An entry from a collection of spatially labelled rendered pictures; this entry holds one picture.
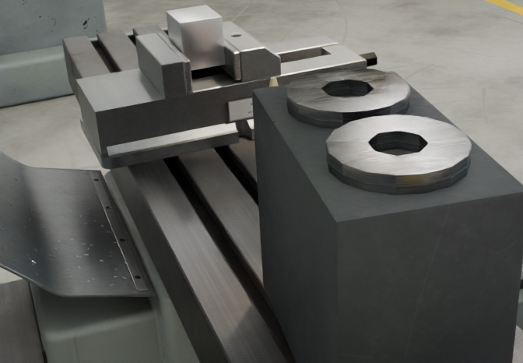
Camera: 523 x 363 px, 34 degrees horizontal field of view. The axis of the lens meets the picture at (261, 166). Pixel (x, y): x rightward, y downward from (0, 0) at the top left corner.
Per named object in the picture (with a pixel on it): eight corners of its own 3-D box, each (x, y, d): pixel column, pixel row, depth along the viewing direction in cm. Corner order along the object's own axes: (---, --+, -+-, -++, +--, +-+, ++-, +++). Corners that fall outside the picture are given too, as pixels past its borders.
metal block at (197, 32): (209, 51, 108) (206, 4, 105) (226, 65, 102) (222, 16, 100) (170, 58, 106) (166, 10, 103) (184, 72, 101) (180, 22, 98)
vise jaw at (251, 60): (246, 47, 113) (243, 18, 111) (282, 75, 102) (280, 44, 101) (203, 54, 111) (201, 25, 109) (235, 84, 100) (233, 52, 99)
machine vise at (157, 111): (324, 78, 121) (322, 2, 116) (373, 114, 108) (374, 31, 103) (79, 125, 110) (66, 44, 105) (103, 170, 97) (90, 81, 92)
